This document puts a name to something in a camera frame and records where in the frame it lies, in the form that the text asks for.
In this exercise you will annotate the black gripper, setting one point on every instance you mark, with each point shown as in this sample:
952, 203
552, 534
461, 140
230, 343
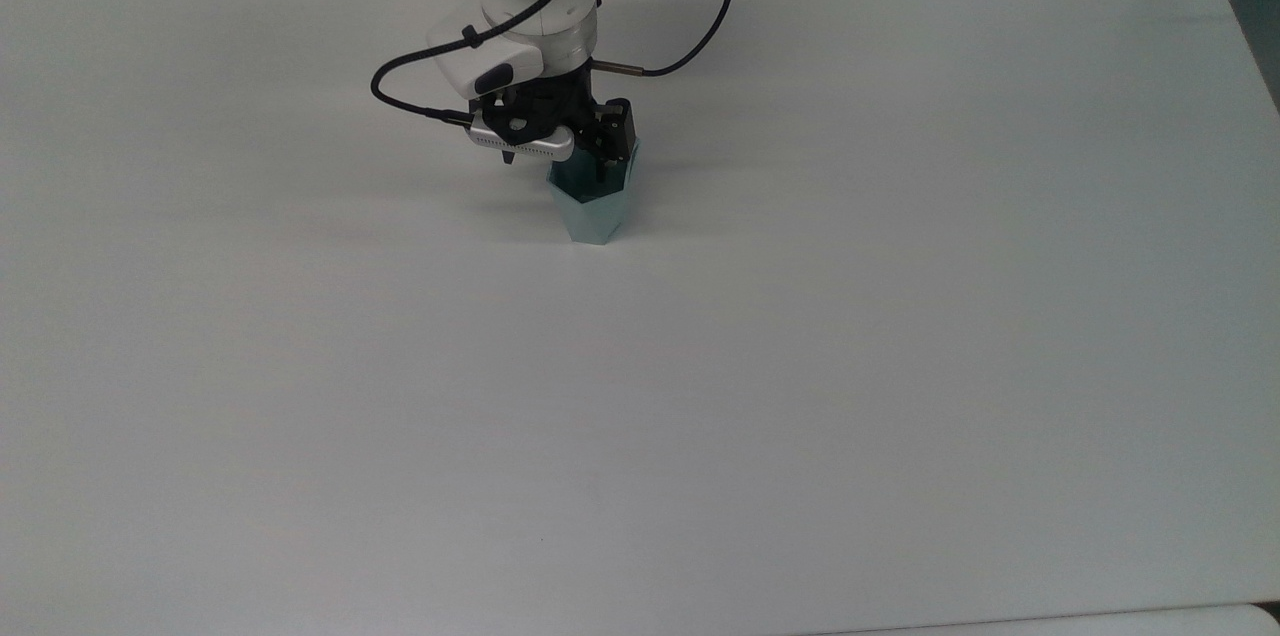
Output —
545, 104

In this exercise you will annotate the silver camera bar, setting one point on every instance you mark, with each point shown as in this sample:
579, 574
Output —
522, 143

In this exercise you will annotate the teal faceted cup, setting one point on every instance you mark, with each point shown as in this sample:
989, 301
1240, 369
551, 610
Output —
593, 206

